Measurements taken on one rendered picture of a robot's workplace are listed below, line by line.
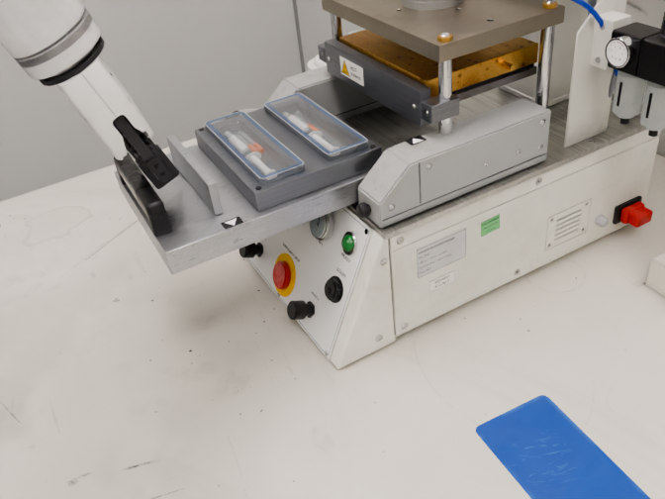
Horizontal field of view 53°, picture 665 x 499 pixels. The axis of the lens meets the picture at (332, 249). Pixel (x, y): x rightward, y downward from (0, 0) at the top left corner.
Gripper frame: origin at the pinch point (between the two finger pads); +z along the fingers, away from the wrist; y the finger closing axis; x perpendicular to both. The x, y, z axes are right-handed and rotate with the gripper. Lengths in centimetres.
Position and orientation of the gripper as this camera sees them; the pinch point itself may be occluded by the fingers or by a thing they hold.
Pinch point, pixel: (157, 167)
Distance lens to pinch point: 80.3
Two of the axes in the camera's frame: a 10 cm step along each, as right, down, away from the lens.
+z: 3.9, 6.3, 6.7
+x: 7.8, -6.1, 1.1
